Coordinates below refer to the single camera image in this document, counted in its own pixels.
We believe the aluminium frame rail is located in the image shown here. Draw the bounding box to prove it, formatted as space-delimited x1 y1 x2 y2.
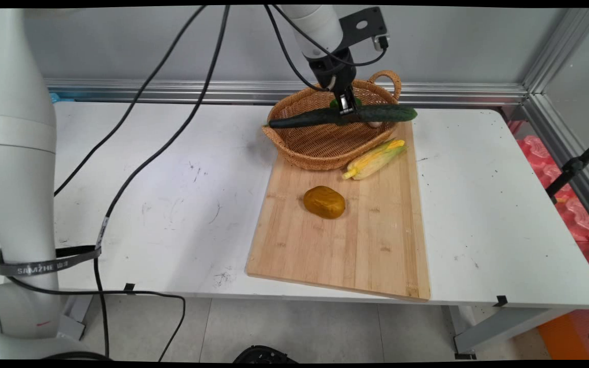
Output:
44 78 528 107

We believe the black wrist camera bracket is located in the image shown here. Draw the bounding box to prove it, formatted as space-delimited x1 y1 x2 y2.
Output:
339 6 391 53

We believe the yellow-brown potato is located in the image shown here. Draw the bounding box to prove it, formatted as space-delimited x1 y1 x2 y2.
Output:
303 186 347 220

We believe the corn cob with husk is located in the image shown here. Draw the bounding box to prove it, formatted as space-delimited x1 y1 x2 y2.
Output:
342 139 407 181

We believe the woven wicker basket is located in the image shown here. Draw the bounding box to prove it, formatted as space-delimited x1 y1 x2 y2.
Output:
262 70 402 171

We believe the orange floor strip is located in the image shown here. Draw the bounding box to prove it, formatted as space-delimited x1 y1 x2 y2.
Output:
537 312 582 360

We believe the black cable with white label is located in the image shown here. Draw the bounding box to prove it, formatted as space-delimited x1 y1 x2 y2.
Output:
93 5 231 358

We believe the bamboo cutting board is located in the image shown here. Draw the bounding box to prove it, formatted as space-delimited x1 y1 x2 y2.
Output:
245 121 431 302

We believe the black round object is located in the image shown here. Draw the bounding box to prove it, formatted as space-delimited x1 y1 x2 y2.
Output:
233 345 299 364

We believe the red foam floor mat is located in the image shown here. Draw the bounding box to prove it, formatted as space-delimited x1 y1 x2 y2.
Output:
515 134 589 358

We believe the white table leg frame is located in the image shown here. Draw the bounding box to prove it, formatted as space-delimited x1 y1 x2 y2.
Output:
442 305 574 359

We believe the black tripod stand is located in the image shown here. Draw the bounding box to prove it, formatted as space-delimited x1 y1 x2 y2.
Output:
545 131 589 203

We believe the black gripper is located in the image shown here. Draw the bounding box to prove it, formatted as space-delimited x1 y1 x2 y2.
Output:
307 48 358 126

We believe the grey SAMZHE velcro strap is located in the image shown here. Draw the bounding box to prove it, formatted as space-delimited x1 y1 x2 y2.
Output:
0 245 103 278

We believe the long dark green cucumber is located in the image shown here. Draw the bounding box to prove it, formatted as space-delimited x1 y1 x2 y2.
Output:
268 104 418 129

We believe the aluminium frame post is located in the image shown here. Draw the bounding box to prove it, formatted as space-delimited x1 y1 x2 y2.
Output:
522 8 589 236

